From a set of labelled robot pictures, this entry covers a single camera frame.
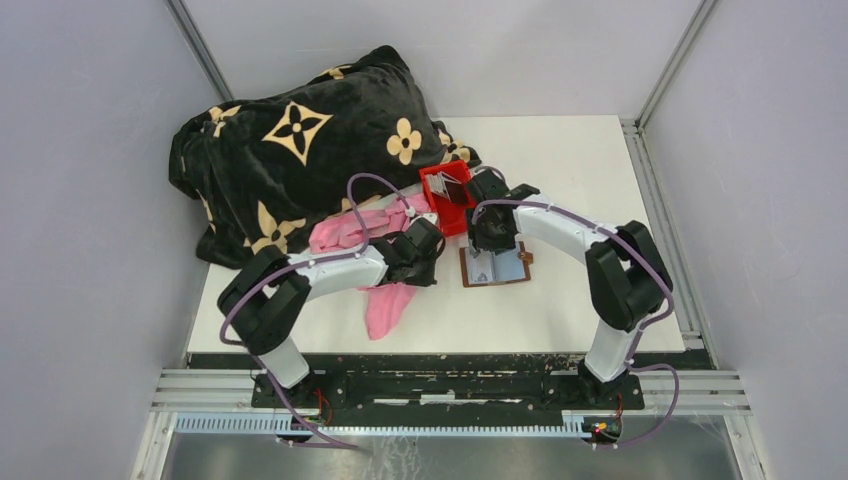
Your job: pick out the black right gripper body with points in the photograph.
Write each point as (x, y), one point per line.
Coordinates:
(482, 234)

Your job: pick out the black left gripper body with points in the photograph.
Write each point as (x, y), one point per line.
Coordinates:
(423, 272)

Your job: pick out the brown leather card holder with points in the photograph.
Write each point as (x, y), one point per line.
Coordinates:
(511, 267)

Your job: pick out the white credit card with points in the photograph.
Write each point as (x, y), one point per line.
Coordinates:
(480, 269)

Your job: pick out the red plastic bin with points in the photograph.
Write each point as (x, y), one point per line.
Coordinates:
(452, 217)

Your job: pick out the stack of cards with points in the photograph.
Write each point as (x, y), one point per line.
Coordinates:
(443, 185)

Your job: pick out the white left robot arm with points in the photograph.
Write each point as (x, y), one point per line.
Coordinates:
(263, 302)

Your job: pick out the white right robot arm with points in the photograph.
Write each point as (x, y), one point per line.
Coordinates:
(630, 287)

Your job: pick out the pink cloth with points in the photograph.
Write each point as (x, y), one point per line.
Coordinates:
(346, 257)

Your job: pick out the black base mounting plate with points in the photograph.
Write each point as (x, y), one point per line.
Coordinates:
(457, 390)

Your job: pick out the black floral blanket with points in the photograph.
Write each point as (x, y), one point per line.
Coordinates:
(268, 170)

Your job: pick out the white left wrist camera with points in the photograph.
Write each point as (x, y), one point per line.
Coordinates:
(430, 217)

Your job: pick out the aluminium rail frame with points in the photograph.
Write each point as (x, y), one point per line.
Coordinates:
(218, 401)

